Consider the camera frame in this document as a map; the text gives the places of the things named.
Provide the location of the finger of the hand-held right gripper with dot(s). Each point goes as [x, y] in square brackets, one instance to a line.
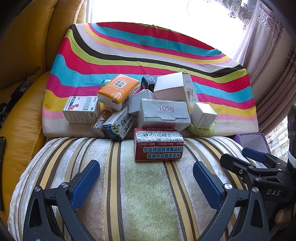
[233, 163]
[254, 154]

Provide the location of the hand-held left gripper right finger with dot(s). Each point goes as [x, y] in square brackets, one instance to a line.
[205, 185]

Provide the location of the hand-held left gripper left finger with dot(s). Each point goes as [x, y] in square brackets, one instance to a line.
[85, 183]

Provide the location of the purple cardboard box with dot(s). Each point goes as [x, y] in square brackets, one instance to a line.
[252, 141]

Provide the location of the round green sponge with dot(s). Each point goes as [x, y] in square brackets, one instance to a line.
[203, 131]

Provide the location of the small white box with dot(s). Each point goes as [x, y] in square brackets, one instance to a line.
[203, 114]

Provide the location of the red box with code squares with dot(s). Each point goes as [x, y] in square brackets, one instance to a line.
[159, 148]

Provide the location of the gold brown packet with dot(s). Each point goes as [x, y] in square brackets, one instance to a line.
[98, 124]

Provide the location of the blue white medicine box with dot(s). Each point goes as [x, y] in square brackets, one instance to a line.
[118, 125]

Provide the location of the white medicine box red figure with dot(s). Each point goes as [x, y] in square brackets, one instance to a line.
[78, 110]

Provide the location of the tall white box line drawing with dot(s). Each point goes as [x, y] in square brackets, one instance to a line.
[190, 92]

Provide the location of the white soap box pink stain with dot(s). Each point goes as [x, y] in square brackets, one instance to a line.
[161, 113]

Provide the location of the grey white cube box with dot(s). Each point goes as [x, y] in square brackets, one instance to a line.
[136, 102]

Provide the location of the orange tissue pack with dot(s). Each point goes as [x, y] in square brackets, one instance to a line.
[118, 91]

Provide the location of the large plain white box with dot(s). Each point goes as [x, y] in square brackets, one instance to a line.
[170, 89]

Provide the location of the small teal box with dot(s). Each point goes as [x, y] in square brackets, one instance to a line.
[105, 82]

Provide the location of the black box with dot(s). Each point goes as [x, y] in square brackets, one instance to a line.
[148, 82]

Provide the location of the person's right hand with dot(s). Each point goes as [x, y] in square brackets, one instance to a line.
[285, 213]

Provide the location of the white lace sheer curtain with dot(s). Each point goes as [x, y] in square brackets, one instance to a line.
[275, 132]

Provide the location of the striped velvet cushion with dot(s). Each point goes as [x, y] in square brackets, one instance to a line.
[138, 197]

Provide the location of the beige pleated curtain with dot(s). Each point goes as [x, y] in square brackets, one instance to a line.
[272, 69]

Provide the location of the yellow leather sofa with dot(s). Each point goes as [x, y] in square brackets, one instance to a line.
[27, 111]

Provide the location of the dark patterned cloth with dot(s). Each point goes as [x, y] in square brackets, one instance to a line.
[16, 92]

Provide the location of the rainbow striped cloth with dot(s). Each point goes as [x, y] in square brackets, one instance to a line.
[138, 53]

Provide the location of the floral sheer window curtain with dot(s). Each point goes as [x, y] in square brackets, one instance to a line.
[231, 5]

